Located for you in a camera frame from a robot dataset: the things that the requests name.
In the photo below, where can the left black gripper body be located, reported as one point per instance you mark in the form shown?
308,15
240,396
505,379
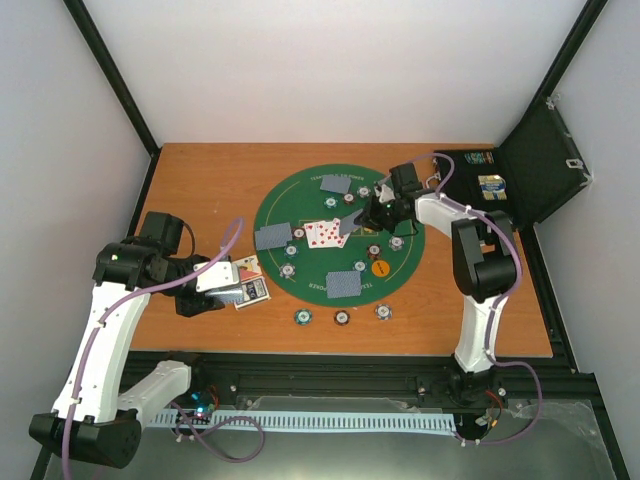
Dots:
189,306

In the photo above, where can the red poker chip stack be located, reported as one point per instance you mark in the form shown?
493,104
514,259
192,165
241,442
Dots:
341,317

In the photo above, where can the card deck in case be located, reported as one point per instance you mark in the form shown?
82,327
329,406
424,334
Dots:
492,187

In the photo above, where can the face-up hearts card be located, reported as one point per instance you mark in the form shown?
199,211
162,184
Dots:
342,240
327,234
311,233

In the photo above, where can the green controller board with LEDs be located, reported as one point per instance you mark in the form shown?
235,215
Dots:
206,401

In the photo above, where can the orange big blind button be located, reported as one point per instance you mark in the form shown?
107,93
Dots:
380,268

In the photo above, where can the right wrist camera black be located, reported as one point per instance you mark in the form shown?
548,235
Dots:
401,182

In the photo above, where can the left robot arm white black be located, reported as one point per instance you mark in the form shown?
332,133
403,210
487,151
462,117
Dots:
91,420

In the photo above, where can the light blue cable duct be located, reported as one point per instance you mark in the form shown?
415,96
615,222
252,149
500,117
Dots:
328,422

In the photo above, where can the grey card box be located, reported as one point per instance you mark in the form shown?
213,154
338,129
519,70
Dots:
230,295

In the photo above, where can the black aluminium frame rail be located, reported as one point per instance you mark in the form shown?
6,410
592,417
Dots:
428,382

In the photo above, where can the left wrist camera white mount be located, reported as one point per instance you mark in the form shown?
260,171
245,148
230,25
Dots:
221,275

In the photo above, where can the white poker chip stack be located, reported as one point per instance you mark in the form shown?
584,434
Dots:
383,312

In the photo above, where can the black poker case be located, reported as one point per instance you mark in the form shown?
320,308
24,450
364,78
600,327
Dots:
539,161

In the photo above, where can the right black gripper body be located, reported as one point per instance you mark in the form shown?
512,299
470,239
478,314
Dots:
386,216

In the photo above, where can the teal chips in case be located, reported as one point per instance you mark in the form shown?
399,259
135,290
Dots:
479,158

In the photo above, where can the blue playing card deck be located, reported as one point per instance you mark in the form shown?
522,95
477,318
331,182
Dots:
254,291

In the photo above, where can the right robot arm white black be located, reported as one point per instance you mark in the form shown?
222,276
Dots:
486,269

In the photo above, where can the round green poker mat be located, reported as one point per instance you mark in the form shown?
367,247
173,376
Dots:
298,199

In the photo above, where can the face-down cards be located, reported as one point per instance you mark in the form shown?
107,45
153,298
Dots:
338,184
343,284
273,236

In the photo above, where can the teal poker chip stack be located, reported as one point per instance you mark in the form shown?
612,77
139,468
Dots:
303,316

